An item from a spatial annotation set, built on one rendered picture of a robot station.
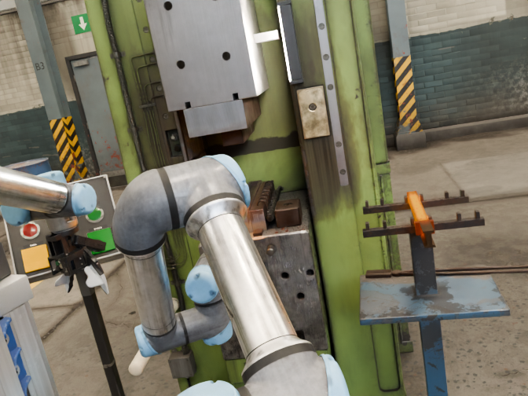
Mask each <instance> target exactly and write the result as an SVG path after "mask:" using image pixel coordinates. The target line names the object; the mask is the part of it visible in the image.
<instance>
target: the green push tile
mask: <svg viewBox="0 0 528 396"><path fill-rule="evenodd" d="M87 237H88V238H91V239H95V240H102V241H103V242H105V243H106V245H105V250H104V251H100V252H94V251H92V252H91V253H92V255H98V254H100V253H104V252H107V251H112V250H115V249H116V246H115V243H114V240H113V236H112V231H111V228H107V229H101V230H98V231H94V232H91V233H87Z"/></svg>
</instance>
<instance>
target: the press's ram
mask: <svg viewBox="0 0 528 396"><path fill-rule="evenodd" d="M143 1H144V4H145V11H146V15H147V18H148V25H149V28H150V32H151V36H152V42H153V45H154V50H155V53H156V59H157V63H158V67H159V73H160V77H161V81H162V84H163V91H164V94H165V98H166V102H167V108H168V112H175V111H179V110H184V109H187V108H196V107H201V106H206V105H214V104H218V103H223V102H228V101H235V100H236V99H237V98H239V100H240V99H245V98H250V97H257V96H258V95H259V94H261V93H263V92H264V91H266V90H268V89H269V84H268V79H267V74H266V66H265V61H264V56H263V52H262V43H261V42H268V41H273V40H277V39H280V38H279V33H278V30H275V31H268V32H263V33H259V26H258V21H257V16H256V12H255V4H254V0H143Z"/></svg>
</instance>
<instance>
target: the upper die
mask: <svg viewBox="0 0 528 396"><path fill-rule="evenodd" d="M183 112H184V116H185V122H186V126H187V130H188V134H189V138H195V137H200V136H205V135H210V134H219V133H223V132H228V131H233V130H242V129H247V128H248V127H249V126H250V125H251V124H252V123H253V122H254V121H255V120H256V119H257V118H258V117H259V116H260V115H261V110H260V106H259V98H258V96H257V97H250V98H245V99H240V100H239V98H237V99H236V100H235V101H228V102H223V103H218V104H210V105H206V106H201V107H196V108H187V109H184V110H183Z"/></svg>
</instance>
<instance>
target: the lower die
mask: <svg viewBox="0 0 528 396"><path fill-rule="evenodd" d="M252 182H258V184H257V186H256V188H255V191H254V193H253V195H252V197H251V202H250V205H249V208H248V209H247V217H246V218H245V220H244V223H245V225H246V226H247V229H248V231H249V233H252V232H254V231H255V229H263V230H267V228H268V225H269V222H268V221H267V220H266V214H267V213H266V212H267V209H266V203H265V202H264V201H261V202H259V204H258V206H257V202H258V201H259V197H260V195H261V192H262V189H263V186H264V185H265V183H266V182H267V181H263V182H262V180H259V181H250V182H248V184H247V185H248V186H249V185H250V184H251V183H252Z"/></svg>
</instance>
